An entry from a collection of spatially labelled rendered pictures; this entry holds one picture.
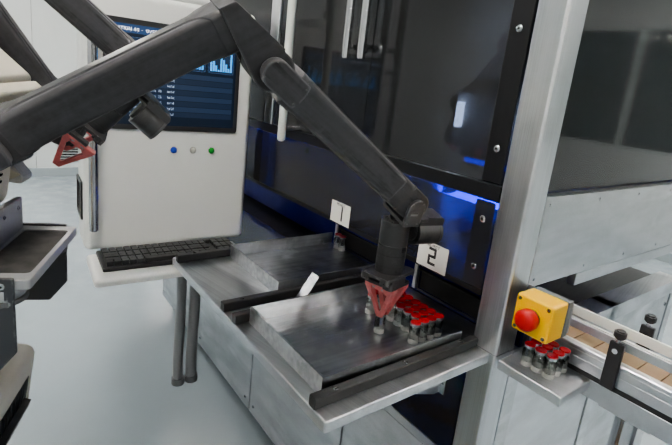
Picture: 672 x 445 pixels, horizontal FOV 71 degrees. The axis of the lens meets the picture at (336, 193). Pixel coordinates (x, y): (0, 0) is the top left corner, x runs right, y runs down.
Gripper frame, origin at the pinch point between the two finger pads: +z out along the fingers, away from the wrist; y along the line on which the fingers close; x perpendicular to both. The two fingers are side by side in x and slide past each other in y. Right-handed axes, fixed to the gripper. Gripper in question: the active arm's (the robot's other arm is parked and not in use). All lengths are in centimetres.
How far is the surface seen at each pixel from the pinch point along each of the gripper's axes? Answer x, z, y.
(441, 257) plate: -4.2, -10.1, 14.2
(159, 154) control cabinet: 87, -17, 1
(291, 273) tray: 32.0, 4.6, 6.6
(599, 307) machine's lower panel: -30, 4, 57
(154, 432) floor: 96, 93, 9
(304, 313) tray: 15.2, 4.8, -6.3
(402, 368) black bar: -11.1, 3.3, -9.4
